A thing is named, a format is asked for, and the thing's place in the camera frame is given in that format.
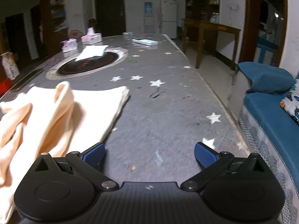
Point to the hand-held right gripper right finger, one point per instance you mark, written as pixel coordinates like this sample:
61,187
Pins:
205,155

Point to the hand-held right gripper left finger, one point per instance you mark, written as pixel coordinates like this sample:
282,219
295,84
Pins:
94,156

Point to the cream cloth garment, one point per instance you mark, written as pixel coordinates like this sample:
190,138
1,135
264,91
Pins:
46,121

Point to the grey star-printed tablecloth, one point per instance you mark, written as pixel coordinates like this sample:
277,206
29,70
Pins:
163,102

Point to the blue sofa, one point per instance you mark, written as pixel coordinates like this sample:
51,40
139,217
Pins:
268,112

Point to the round black built-in cooktop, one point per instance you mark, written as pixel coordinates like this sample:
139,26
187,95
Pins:
100,63

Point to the printed cushion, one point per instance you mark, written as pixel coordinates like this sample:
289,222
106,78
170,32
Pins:
292,102

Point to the black flat rectangular device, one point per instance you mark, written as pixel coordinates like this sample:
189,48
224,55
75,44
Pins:
28,78

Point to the white folded paper napkin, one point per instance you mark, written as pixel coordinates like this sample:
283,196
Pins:
93,51

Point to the small pink white tissue pack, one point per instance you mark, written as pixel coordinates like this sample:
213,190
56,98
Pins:
69,46

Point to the red plastic stool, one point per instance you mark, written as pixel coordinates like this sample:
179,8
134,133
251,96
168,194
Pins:
5,85

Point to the large pink white tissue box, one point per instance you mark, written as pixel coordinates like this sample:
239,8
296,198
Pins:
92,38

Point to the white orange paper sack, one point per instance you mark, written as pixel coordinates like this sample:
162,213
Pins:
9,66

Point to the small round fan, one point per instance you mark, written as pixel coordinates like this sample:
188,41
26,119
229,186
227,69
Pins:
75,33

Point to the white remote control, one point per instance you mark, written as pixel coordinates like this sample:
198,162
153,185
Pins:
144,42

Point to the small light packet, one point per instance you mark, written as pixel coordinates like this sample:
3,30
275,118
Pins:
127,33

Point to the brown wooden side table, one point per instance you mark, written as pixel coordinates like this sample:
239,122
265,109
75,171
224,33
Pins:
210,25

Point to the white refrigerator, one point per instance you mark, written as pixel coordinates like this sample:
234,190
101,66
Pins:
168,16

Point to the narrow dark wooden shelf cabinet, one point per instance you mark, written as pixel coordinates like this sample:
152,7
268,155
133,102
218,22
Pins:
56,16

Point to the dark wooden door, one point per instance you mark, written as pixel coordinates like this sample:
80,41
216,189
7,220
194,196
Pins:
109,11

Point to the white water dispenser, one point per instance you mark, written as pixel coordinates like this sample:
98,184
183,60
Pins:
148,21

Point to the wooden shelf cabinet with boxes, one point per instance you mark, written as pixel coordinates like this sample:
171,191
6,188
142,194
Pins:
203,0

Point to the wooden doorway frame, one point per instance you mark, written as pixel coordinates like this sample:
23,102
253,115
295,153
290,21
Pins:
248,23

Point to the white wall socket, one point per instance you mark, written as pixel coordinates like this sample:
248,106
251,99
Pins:
233,7

